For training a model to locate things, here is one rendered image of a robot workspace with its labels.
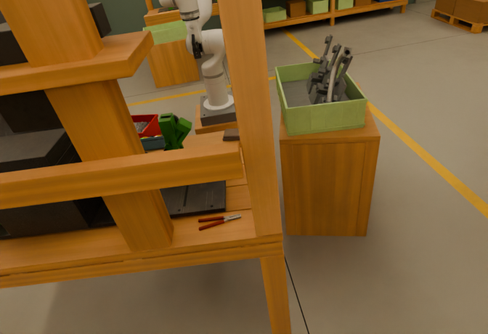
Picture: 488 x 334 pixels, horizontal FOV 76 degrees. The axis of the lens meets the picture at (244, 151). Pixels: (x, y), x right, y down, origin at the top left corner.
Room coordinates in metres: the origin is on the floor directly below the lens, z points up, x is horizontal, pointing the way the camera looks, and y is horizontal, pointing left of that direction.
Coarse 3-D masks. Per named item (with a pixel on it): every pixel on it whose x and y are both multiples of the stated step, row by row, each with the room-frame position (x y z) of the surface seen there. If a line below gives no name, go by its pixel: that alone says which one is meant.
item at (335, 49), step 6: (336, 48) 1.69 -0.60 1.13; (336, 54) 1.68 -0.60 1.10; (330, 66) 1.70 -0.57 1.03; (330, 72) 1.66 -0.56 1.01; (324, 78) 1.72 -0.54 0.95; (312, 90) 1.69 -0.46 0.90; (312, 96) 1.65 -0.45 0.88; (318, 96) 1.58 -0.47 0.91; (324, 96) 1.58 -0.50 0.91; (312, 102) 1.61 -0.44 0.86
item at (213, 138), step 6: (216, 132) 1.39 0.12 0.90; (222, 132) 1.38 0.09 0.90; (186, 138) 1.38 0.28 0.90; (192, 138) 1.37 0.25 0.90; (198, 138) 1.36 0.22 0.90; (204, 138) 1.35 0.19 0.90; (210, 138) 1.34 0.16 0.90; (216, 138) 1.33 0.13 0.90; (222, 138) 1.32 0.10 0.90; (186, 144) 1.31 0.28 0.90; (192, 144) 1.30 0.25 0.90; (198, 144) 1.30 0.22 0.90; (204, 144) 1.29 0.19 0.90; (240, 144) 1.25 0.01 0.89; (150, 150) 1.31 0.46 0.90; (156, 150) 1.30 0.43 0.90; (162, 150) 1.30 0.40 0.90
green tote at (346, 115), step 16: (304, 64) 1.99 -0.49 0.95; (288, 80) 2.00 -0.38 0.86; (352, 80) 1.62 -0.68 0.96; (352, 96) 1.58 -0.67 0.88; (288, 112) 1.41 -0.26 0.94; (304, 112) 1.40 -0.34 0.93; (320, 112) 1.40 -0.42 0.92; (336, 112) 1.39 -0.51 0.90; (352, 112) 1.38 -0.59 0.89; (288, 128) 1.41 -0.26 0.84; (304, 128) 1.40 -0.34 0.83; (320, 128) 1.40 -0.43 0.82; (336, 128) 1.39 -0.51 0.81; (352, 128) 1.38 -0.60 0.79
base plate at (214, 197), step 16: (160, 192) 0.98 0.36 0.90; (176, 192) 0.96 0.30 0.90; (192, 192) 0.95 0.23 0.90; (208, 192) 0.93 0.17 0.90; (224, 192) 0.92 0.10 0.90; (176, 208) 0.87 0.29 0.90; (192, 208) 0.86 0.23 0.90; (208, 208) 0.84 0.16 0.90; (224, 208) 0.83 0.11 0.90; (96, 224) 0.86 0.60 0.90; (112, 224) 0.85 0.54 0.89
